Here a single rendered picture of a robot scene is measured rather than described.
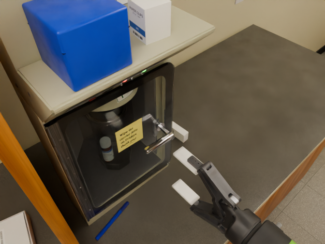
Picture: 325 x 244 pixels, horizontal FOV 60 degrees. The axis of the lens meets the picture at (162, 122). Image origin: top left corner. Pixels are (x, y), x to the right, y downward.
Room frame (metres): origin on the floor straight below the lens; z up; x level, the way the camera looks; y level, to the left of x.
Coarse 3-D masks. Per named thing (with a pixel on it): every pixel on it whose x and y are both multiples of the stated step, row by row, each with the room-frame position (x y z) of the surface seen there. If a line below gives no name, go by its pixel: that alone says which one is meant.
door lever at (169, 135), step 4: (160, 124) 0.50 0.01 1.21; (160, 128) 0.49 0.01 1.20; (164, 128) 0.49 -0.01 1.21; (164, 132) 0.48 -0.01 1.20; (168, 132) 0.48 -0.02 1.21; (164, 136) 0.46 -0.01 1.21; (168, 136) 0.46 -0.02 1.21; (172, 136) 0.47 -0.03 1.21; (156, 140) 0.45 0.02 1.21; (160, 140) 0.45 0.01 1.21; (164, 140) 0.45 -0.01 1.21; (168, 140) 0.46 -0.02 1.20; (152, 144) 0.44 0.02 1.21; (156, 144) 0.44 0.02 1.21; (160, 144) 0.44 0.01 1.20; (148, 148) 0.42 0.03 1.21; (152, 148) 0.43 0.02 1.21; (156, 148) 0.43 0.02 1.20; (148, 152) 0.42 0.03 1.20
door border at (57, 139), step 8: (56, 128) 0.34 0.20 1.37; (56, 136) 0.34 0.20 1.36; (56, 144) 0.34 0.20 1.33; (64, 144) 0.35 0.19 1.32; (64, 152) 0.34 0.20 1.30; (64, 160) 0.34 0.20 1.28; (72, 160) 0.35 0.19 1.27; (72, 168) 0.34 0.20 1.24; (72, 176) 0.34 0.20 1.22; (72, 184) 0.33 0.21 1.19; (80, 184) 0.34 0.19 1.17; (80, 192) 0.34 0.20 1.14; (88, 200) 0.35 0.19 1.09; (88, 208) 0.34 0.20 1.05; (88, 216) 0.34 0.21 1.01
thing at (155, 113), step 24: (168, 72) 0.52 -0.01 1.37; (120, 96) 0.44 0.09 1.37; (144, 96) 0.47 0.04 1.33; (168, 96) 0.52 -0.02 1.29; (72, 120) 0.37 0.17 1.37; (96, 120) 0.40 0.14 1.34; (120, 120) 0.43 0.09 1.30; (144, 120) 0.47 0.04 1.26; (168, 120) 0.52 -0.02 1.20; (72, 144) 0.36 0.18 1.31; (96, 144) 0.39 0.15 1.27; (144, 144) 0.47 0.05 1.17; (168, 144) 0.52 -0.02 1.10; (96, 168) 0.38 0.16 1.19; (120, 168) 0.42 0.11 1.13; (144, 168) 0.46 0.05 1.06; (96, 192) 0.36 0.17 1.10; (120, 192) 0.41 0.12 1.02
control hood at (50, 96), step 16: (176, 16) 0.50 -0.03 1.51; (192, 16) 0.50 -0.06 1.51; (176, 32) 0.44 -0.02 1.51; (192, 32) 0.44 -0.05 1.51; (208, 32) 0.45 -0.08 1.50; (144, 48) 0.39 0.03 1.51; (160, 48) 0.39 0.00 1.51; (176, 48) 0.40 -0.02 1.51; (32, 64) 0.35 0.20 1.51; (144, 64) 0.36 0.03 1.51; (32, 80) 0.31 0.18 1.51; (48, 80) 0.31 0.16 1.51; (112, 80) 0.32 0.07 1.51; (32, 96) 0.31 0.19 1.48; (48, 96) 0.28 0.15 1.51; (64, 96) 0.28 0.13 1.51; (80, 96) 0.28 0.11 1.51; (48, 112) 0.27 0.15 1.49
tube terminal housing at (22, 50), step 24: (0, 0) 0.35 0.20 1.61; (24, 0) 0.37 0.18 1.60; (0, 24) 0.35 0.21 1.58; (24, 24) 0.36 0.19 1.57; (0, 48) 0.37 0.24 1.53; (24, 48) 0.36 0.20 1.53; (144, 72) 0.50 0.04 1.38; (24, 96) 0.37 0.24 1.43; (48, 144) 0.36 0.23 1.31; (72, 192) 0.35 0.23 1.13; (96, 216) 0.36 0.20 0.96
